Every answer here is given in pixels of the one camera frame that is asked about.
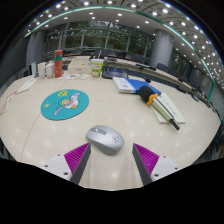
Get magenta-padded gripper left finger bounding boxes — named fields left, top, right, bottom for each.
left=43, top=142, right=92, bottom=185

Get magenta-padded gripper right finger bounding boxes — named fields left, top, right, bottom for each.
left=132, top=143, right=181, bottom=186

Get silver grey computer mouse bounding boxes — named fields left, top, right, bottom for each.
left=85, top=124, right=125, bottom=156

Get round teal cartoon mouse pad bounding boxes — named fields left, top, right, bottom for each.
left=40, top=89, right=90, bottom=121

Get white paper sheet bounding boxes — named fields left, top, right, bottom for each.
left=151, top=92, right=187, bottom=125

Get white and green pamphlet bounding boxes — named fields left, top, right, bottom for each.
left=16, top=78, right=38, bottom=94

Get colourful printed leaflet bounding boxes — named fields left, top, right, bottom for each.
left=59, top=73, right=89, bottom=81

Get blue and white book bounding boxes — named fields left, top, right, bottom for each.
left=112, top=76, right=162, bottom=95

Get white lidded cup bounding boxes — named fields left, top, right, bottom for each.
left=45, top=62, right=56, bottom=79

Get dark office chairs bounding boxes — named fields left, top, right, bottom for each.
left=74, top=48, right=208, bottom=103

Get red bottle with green band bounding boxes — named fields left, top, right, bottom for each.
left=53, top=49, right=64, bottom=79

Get beige cardboard box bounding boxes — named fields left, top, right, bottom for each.
left=67, top=59, right=93, bottom=75

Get dark conference microphone console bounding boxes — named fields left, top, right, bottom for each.
left=101, top=66, right=129, bottom=80

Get round ceiling lights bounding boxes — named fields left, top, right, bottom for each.
left=26, top=0, right=224, bottom=91

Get black microphone with orange ring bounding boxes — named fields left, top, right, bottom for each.
left=138, top=85, right=181, bottom=131

